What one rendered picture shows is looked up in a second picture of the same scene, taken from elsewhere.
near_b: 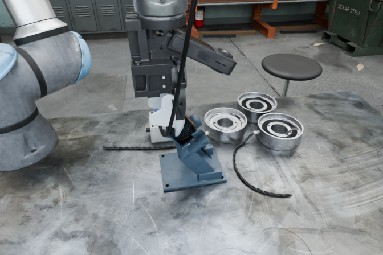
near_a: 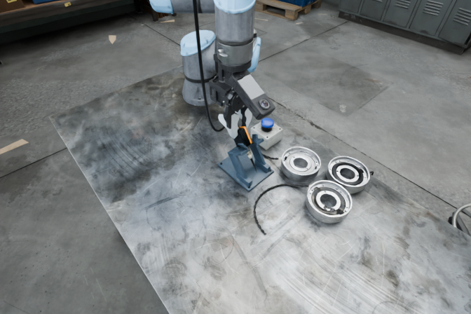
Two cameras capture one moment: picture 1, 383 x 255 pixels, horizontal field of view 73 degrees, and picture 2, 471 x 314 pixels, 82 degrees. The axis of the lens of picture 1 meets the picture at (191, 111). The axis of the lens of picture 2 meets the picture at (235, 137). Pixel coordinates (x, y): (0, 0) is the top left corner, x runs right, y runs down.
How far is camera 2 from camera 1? 0.46 m
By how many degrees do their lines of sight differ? 45
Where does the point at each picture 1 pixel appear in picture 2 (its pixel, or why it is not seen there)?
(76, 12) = (395, 0)
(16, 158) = (190, 97)
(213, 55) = (248, 99)
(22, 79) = (207, 57)
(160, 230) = (192, 176)
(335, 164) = (331, 261)
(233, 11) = not seen: outside the picture
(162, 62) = (223, 87)
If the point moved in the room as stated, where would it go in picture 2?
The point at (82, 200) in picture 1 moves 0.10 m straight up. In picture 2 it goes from (188, 137) to (184, 112)
